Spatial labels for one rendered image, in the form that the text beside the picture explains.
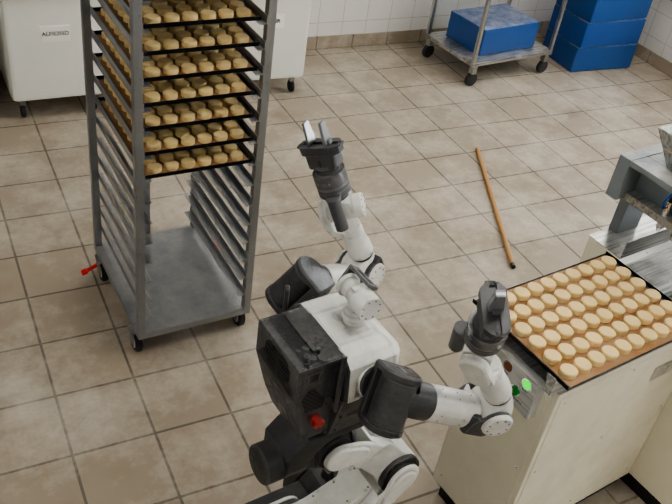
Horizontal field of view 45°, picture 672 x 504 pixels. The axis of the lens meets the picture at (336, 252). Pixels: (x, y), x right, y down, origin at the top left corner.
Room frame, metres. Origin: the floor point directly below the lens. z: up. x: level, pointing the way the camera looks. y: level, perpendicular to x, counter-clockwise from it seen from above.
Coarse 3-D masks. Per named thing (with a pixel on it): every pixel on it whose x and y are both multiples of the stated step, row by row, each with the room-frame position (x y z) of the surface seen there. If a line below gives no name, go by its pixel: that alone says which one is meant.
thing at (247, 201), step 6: (222, 168) 2.80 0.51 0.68; (228, 168) 2.77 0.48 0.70; (222, 174) 2.76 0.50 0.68; (228, 174) 2.76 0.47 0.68; (234, 174) 2.73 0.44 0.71; (228, 180) 2.72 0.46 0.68; (234, 180) 2.72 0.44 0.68; (234, 186) 2.69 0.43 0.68; (240, 186) 2.67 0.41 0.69; (240, 192) 2.65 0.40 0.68; (246, 192) 2.62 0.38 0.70; (240, 198) 2.61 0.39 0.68; (246, 198) 2.62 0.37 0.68; (252, 198) 2.58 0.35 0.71; (246, 204) 2.58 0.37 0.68; (252, 204) 2.58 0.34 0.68
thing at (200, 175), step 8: (200, 176) 3.00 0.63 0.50; (208, 184) 2.94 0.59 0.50; (208, 192) 2.88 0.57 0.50; (216, 192) 2.86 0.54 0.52; (216, 200) 2.83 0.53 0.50; (224, 208) 2.78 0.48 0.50; (224, 216) 2.73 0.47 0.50; (232, 216) 2.72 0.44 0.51; (232, 224) 2.68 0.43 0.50; (240, 224) 2.65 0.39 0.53; (240, 232) 2.64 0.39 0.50; (240, 240) 2.58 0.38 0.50; (248, 240) 2.58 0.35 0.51
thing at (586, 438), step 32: (608, 384) 1.81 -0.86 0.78; (640, 384) 1.93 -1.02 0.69; (512, 416) 1.75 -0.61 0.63; (544, 416) 1.68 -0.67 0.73; (576, 416) 1.74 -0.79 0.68; (608, 416) 1.86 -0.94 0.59; (640, 416) 2.00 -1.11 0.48; (448, 448) 1.90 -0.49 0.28; (480, 448) 1.80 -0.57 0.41; (512, 448) 1.72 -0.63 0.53; (544, 448) 1.68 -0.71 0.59; (576, 448) 1.80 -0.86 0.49; (608, 448) 1.93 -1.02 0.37; (640, 448) 2.08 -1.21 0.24; (448, 480) 1.87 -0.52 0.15; (480, 480) 1.77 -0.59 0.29; (512, 480) 1.69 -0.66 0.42; (544, 480) 1.73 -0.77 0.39; (576, 480) 1.86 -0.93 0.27; (608, 480) 2.00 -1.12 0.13
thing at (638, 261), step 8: (656, 248) 2.39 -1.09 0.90; (664, 248) 2.40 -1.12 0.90; (632, 256) 2.32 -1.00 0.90; (640, 256) 2.33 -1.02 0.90; (648, 256) 2.34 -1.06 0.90; (656, 256) 2.37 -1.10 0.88; (664, 256) 2.41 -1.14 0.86; (632, 264) 2.29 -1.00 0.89; (640, 264) 2.32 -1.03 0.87; (648, 264) 2.36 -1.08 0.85
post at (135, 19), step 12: (132, 0) 2.33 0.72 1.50; (132, 12) 2.33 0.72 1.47; (132, 24) 2.33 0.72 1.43; (132, 36) 2.33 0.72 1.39; (132, 48) 2.33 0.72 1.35; (132, 60) 2.33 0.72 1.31; (132, 72) 2.34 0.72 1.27; (132, 84) 2.34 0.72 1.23; (132, 96) 2.34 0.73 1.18; (132, 108) 2.34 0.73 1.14; (132, 120) 2.35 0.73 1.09; (132, 132) 2.35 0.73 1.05; (132, 144) 2.35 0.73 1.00; (144, 240) 2.35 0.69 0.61; (144, 252) 2.35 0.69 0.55; (144, 264) 2.34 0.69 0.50; (144, 276) 2.34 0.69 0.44; (144, 288) 2.34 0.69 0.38; (144, 300) 2.34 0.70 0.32; (144, 312) 2.34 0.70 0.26; (144, 324) 2.34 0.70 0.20; (144, 336) 2.34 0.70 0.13
